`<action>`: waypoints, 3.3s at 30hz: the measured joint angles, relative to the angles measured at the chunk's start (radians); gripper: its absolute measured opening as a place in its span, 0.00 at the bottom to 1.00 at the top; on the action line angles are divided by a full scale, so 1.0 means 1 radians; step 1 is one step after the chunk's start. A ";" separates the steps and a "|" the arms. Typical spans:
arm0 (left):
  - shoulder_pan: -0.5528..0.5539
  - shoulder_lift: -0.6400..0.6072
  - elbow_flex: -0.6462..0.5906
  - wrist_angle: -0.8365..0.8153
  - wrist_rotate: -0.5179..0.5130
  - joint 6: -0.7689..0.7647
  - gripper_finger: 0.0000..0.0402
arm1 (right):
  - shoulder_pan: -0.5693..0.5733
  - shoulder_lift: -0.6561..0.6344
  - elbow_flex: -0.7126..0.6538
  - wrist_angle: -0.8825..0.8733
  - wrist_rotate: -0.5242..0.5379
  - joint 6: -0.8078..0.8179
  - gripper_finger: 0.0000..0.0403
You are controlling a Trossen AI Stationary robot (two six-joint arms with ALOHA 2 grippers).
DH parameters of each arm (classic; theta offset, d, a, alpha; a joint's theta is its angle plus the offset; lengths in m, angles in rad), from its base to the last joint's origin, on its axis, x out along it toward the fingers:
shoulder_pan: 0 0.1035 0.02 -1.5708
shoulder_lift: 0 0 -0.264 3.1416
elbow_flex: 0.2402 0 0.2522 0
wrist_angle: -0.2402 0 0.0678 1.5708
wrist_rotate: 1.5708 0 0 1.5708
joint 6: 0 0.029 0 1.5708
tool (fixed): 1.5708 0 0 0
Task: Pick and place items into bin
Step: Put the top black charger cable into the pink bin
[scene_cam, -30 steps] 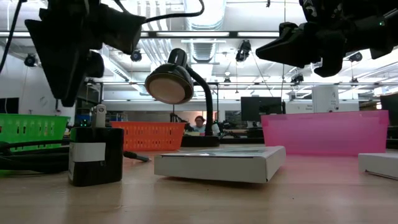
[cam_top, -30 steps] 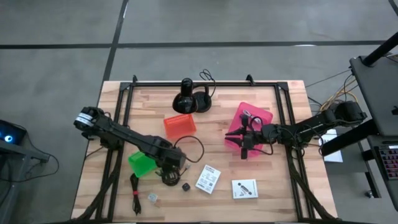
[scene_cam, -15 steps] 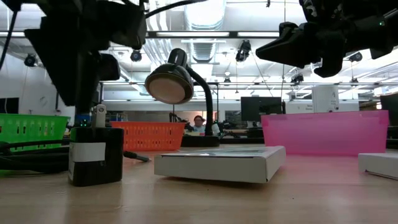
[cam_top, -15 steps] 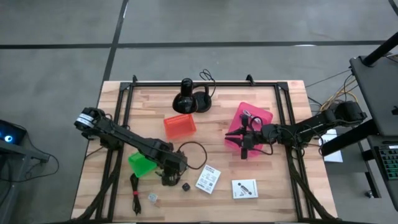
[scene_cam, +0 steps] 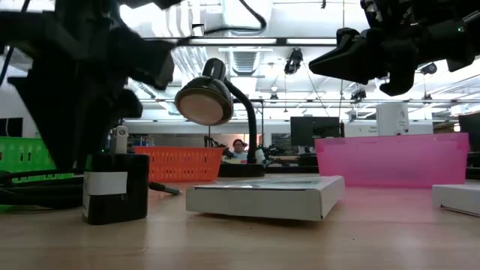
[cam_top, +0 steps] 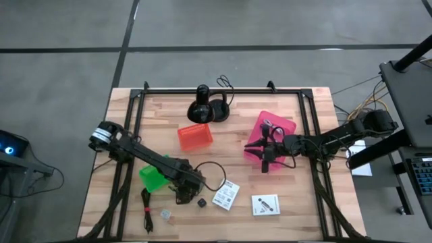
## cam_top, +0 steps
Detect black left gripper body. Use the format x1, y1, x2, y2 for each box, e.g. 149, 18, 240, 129
168, 170, 207, 206

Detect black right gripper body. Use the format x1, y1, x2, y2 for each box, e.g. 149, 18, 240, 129
260, 124, 286, 173

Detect white box with barcode labels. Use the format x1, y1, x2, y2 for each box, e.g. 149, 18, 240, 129
211, 179, 241, 211

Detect black cable bundle red tie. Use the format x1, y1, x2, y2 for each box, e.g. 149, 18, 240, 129
140, 187, 155, 235

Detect pink plastic bin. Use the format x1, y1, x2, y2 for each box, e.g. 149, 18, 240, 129
243, 110, 298, 171

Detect green plastic basket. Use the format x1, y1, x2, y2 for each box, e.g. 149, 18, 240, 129
138, 155, 171, 194

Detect orange plastic basket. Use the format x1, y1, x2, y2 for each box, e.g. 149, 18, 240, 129
176, 123, 215, 153

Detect white box with product picture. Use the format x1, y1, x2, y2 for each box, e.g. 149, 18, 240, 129
250, 193, 281, 217

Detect black desk lamp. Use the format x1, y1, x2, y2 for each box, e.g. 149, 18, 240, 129
186, 84, 231, 124

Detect white paper sheet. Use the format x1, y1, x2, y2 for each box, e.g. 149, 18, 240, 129
347, 140, 373, 178

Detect dark grey side desk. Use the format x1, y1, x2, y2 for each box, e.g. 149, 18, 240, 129
347, 59, 432, 230

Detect black keyboard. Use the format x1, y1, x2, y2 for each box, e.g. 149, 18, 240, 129
410, 157, 432, 196

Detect grey metal side table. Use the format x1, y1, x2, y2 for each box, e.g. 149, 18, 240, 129
0, 150, 57, 243

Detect black stand pole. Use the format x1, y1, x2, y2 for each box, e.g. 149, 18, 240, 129
393, 33, 432, 74

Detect black computer with blue light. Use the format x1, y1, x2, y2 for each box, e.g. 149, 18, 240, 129
0, 130, 30, 158

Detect black left wrist camera cable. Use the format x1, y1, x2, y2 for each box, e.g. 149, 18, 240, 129
195, 161, 227, 192

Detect black aluminium table frame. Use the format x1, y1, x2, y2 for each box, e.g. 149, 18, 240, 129
77, 80, 367, 242

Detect black lamp power cable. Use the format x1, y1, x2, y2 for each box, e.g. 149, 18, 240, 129
215, 74, 236, 106

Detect yellow extension cable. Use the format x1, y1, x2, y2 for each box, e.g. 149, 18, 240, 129
347, 88, 389, 121

